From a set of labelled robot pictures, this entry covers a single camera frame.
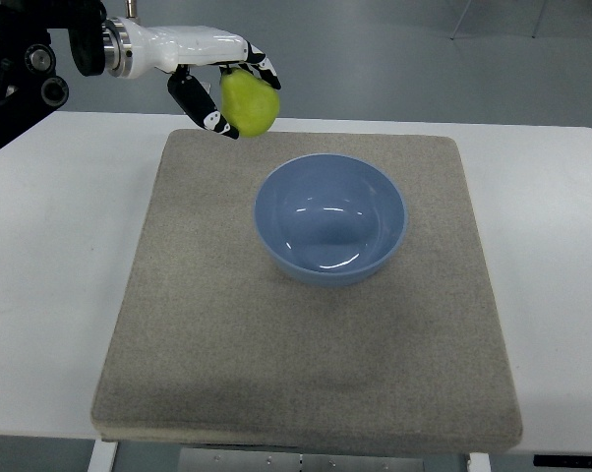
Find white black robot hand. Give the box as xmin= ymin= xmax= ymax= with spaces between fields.
xmin=124 ymin=19 xmax=281 ymax=140

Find green pear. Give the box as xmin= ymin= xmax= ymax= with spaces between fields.
xmin=220 ymin=68 xmax=280 ymax=138

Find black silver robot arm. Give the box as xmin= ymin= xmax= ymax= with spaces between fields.
xmin=0 ymin=1 xmax=281 ymax=149

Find blue ceramic bowl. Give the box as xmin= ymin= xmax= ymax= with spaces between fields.
xmin=253 ymin=153 xmax=409 ymax=287

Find metal chair legs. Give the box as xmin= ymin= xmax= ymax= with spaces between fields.
xmin=447 ymin=1 xmax=549 ymax=41

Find beige felt mat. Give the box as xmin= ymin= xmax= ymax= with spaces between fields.
xmin=90 ymin=130 xmax=523 ymax=455

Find metal base plate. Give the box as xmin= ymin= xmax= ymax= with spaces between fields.
xmin=178 ymin=447 xmax=425 ymax=472

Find white table leg frame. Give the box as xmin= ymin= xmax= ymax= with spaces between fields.
xmin=87 ymin=440 xmax=492 ymax=472

